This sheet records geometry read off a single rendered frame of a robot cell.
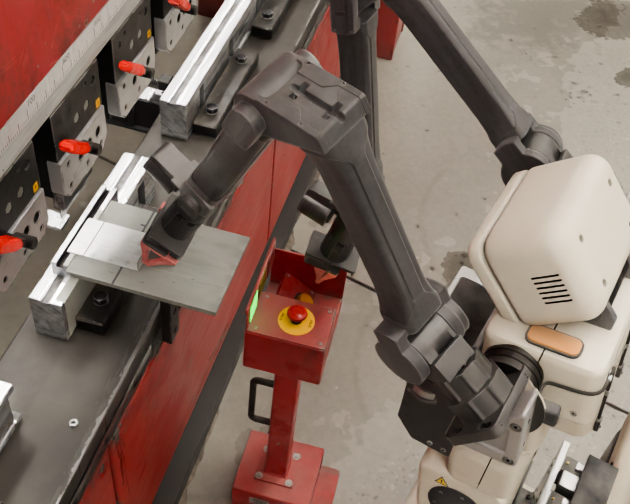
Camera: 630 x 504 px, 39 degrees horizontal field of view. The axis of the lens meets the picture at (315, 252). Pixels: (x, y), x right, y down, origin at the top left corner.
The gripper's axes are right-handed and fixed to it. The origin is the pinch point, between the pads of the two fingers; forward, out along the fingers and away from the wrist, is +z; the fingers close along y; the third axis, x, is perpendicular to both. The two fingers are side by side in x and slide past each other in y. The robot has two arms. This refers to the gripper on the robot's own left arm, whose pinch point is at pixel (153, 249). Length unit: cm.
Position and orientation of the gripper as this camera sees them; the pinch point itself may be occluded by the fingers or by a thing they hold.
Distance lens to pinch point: 152.9
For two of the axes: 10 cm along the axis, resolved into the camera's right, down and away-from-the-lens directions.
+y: -2.7, 7.0, -6.6
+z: -5.5, 4.5, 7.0
